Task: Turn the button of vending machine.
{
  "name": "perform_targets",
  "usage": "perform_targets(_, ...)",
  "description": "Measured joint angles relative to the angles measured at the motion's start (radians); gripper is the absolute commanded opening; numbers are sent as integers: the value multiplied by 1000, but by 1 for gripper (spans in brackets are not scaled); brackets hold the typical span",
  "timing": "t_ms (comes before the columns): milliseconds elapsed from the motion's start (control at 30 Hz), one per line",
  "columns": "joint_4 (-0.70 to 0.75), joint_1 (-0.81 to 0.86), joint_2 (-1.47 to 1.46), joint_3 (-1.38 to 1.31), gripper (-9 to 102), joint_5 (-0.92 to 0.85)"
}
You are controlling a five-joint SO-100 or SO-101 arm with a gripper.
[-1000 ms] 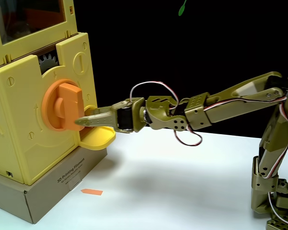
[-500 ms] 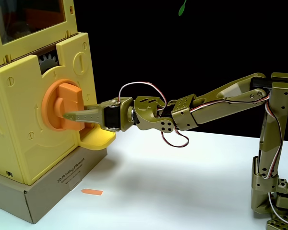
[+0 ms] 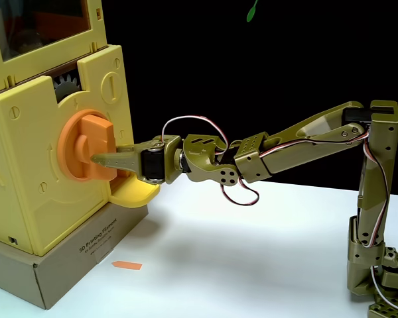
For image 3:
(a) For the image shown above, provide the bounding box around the orange round turning knob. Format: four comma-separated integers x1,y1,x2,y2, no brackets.
57,109,118,182

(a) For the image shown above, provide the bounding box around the yellow toy vending machine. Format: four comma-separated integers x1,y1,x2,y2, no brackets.
0,0,162,258

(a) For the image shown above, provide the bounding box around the yellow dispensing tray flap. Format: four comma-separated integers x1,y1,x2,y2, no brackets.
109,174,161,209

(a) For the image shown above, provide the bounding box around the grey plastic gear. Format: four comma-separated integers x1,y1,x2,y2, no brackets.
52,73,82,103

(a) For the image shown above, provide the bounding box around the orange paper arrow marker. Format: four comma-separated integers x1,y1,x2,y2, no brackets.
111,260,143,271

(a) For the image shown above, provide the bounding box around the brown cardboard box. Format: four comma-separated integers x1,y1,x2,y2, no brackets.
0,201,150,311

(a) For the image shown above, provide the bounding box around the green leaf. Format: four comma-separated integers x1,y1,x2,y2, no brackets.
245,0,259,23

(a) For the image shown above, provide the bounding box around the red white black wrist cable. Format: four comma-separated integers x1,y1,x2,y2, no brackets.
161,115,261,207

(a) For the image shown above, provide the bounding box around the red white black base cable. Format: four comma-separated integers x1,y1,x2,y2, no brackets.
369,264,398,313

